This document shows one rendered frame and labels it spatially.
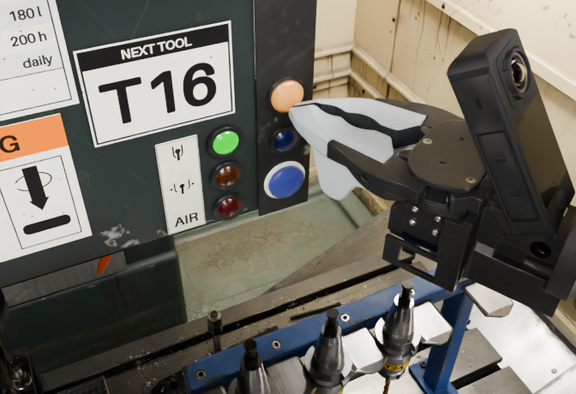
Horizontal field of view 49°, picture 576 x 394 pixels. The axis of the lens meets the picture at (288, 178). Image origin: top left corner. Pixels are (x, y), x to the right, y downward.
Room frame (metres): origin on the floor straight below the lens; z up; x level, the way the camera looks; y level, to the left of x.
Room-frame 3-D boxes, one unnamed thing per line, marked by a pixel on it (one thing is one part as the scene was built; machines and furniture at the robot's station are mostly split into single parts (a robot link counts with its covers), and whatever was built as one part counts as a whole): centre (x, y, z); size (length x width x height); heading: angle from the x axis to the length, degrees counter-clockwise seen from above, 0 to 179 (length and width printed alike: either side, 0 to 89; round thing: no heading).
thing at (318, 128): (0.34, -0.03, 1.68); 0.09 x 0.03 x 0.06; 56
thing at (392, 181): (0.31, -0.07, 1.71); 0.09 x 0.05 x 0.02; 56
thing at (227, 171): (0.36, 0.05, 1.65); 0.02 x 0.01 x 0.02; 116
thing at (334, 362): (0.49, -0.06, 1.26); 0.04 x 0.04 x 0.07
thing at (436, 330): (0.56, -0.21, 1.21); 0.07 x 0.05 x 0.01; 26
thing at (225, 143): (0.36, 0.05, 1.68); 0.02 x 0.01 x 0.02; 116
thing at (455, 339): (0.66, -0.28, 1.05); 0.10 x 0.05 x 0.30; 26
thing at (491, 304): (0.61, -0.31, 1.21); 0.07 x 0.05 x 0.01; 26
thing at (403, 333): (0.54, -0.16, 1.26); 0.04 x 0.04 x 0.07
